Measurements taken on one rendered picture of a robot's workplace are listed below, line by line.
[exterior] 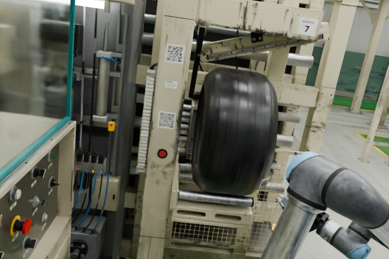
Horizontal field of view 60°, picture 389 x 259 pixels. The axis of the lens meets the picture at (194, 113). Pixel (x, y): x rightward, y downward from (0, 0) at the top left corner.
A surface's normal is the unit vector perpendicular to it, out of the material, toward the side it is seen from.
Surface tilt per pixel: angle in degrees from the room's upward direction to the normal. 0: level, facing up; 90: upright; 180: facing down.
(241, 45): 90
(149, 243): 90
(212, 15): 90
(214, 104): 63
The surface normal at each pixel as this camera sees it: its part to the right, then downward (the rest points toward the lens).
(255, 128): 0.08, -0.12
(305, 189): -0.51, -0.13
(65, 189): 0.03, 0.27
